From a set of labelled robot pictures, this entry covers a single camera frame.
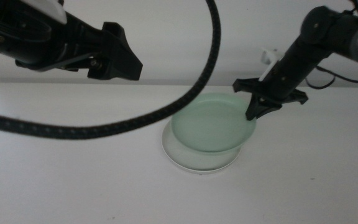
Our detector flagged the light green plate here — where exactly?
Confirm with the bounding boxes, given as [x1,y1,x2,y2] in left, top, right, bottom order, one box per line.
[170,92,257,154]

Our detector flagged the white plate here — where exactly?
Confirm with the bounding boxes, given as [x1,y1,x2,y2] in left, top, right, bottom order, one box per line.
[161,120,242,172]

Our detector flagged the white backdrop panel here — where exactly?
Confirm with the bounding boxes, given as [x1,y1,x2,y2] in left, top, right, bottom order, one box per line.
[0,0,358,87]

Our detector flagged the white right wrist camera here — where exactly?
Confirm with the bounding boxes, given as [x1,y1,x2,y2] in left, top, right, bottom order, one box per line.
[260,49,282,82]

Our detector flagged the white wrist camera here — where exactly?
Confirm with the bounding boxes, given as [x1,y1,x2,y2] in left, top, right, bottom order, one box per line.
[260,49,282,82]
[20,0,68,26]

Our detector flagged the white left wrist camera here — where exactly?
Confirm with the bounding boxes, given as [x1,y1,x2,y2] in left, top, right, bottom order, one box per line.
[20,0,68,26]

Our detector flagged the thin black right cable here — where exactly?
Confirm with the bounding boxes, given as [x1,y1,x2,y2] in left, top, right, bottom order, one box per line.
[304,64,358,90]

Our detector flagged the black braided left cable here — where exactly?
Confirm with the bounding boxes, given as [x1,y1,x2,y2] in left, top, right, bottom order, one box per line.
[0,0,222,140]

